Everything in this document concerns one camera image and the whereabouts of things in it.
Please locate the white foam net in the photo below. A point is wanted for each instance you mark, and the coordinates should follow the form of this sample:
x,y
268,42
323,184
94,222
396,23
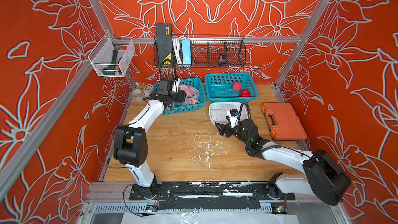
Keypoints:
x,y
217,115
230,105

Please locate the orange tool case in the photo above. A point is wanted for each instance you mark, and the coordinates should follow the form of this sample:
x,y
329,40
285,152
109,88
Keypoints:
x,y
283,122

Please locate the clear acrylic wall box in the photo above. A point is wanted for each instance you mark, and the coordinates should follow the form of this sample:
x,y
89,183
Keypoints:
x,y
111,57

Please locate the light blue power bank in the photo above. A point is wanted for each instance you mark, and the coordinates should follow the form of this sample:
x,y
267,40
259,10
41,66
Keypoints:
x,y
186,52

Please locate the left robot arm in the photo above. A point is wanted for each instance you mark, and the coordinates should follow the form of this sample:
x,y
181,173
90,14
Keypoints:
x,y
130,144

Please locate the clear tape roll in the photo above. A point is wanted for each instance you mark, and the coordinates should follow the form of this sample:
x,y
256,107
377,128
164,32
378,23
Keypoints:
x,y
137,95

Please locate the small black device in basket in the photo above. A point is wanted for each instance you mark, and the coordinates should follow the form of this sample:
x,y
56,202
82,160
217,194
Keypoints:
x,y
223,60

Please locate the black wire wall basket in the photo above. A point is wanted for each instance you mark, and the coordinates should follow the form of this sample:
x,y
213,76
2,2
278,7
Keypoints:
x,y
206,50

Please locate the dark green handled tool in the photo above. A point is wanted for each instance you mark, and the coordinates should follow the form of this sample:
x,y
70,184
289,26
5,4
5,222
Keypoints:
x,y
112,68

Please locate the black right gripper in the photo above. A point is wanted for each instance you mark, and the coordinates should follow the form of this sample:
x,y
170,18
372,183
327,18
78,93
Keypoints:
x,y
228,128

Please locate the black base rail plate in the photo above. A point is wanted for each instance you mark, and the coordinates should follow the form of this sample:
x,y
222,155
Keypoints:
x,y
212,196

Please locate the teal basket with netted apples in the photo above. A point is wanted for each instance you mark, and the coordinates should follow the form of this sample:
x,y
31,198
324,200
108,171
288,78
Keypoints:
x,y
178,108

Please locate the black box device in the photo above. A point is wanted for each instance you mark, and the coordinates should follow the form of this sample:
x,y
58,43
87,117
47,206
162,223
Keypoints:
x,y
164,44

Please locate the white plastic tub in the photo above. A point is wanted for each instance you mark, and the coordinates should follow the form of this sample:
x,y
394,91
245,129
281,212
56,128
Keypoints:
x,y
243,115

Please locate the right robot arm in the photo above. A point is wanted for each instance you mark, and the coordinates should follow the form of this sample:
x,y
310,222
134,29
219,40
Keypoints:
x,y
320,175

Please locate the white remote control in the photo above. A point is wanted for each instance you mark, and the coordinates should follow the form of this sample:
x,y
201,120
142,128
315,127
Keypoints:
x,y
148,90

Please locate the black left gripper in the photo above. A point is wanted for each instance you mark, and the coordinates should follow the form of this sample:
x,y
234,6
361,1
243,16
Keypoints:
x,y
181,96

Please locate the teal basket for bare apples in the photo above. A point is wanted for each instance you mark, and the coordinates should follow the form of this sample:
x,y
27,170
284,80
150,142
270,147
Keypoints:
x,y
230,87

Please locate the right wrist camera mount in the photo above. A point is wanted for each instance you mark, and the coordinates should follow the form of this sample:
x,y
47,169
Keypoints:
x,y
235,114

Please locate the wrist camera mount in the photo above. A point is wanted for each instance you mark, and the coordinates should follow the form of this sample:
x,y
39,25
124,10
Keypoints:
x,y
175,85
235,114

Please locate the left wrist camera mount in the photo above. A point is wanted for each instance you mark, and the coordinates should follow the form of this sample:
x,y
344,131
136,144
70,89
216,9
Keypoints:
x,y
175,85

